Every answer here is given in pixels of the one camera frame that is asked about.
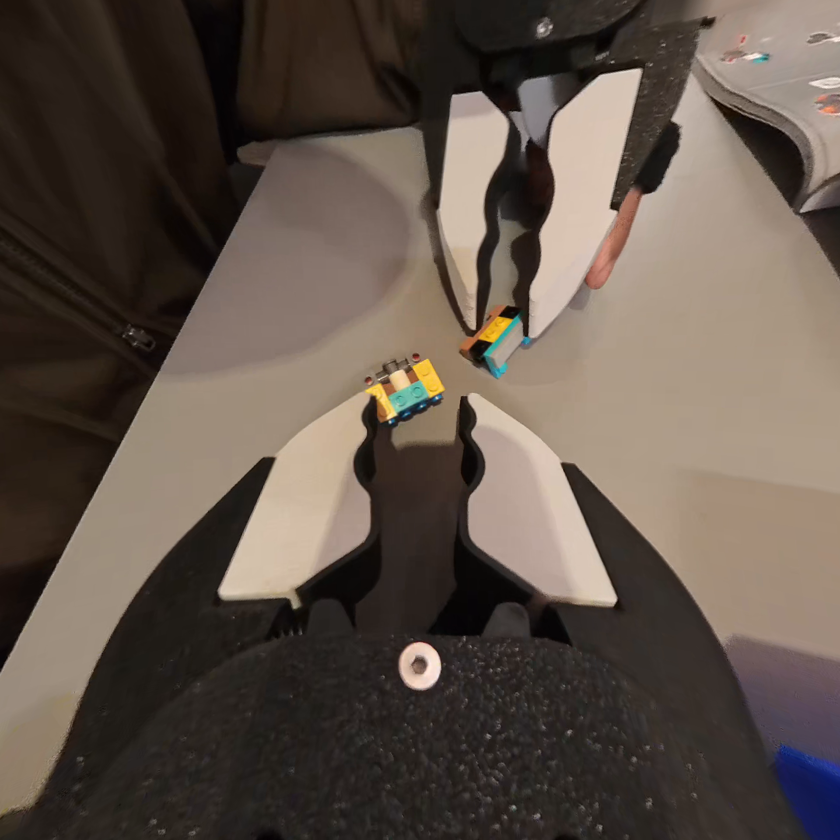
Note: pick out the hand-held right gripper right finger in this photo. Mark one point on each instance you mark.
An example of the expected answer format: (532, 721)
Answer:
(531, 518)

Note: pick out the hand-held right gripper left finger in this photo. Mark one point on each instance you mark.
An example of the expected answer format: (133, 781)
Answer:
(295, 518)

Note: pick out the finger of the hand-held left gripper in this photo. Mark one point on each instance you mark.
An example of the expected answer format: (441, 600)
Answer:
(466, 197)
(584, 184)

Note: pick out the grey-topped toy brick assembly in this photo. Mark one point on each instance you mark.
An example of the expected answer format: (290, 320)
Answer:
(495, 341)

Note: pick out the yellow teal toy brick assembly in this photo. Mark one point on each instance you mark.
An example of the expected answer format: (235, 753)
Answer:
(405, 388)

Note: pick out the grey instruction booklet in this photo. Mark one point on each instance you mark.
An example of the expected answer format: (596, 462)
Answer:
(774, 79)

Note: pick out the person in brown jacket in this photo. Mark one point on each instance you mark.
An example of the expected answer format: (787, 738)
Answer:
(98, 197)

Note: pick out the blue plastic storage bin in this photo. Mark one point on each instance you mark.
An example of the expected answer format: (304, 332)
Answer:
(810, 797)

